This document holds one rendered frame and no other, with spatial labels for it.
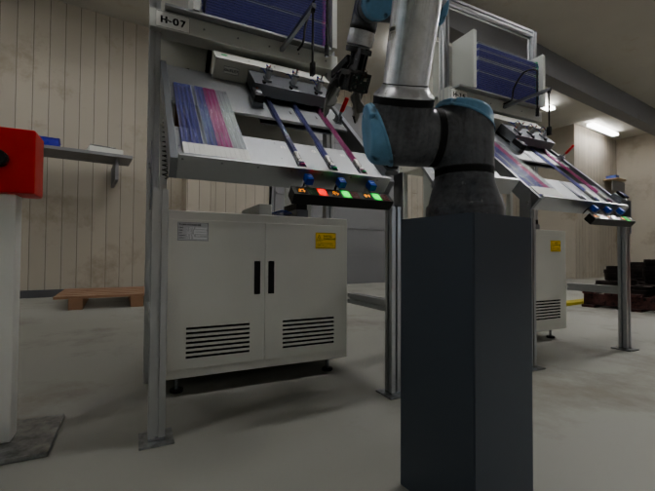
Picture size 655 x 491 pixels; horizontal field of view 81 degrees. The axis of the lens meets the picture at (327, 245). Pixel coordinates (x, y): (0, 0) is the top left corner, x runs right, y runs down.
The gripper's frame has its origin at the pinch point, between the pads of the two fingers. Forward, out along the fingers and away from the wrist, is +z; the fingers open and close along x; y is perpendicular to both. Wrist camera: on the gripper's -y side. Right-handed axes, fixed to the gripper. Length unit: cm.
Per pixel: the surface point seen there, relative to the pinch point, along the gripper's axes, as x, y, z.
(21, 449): -80, 34, 83
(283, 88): -5.8, -41.9, -2.7
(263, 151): -21.7, -2.6, 14.2
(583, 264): 796, -309, 233
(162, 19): -49, -63, -16
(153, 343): -52, 29, 58
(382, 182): 16.4, 8.7, 16.9
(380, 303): 21, 21, 57
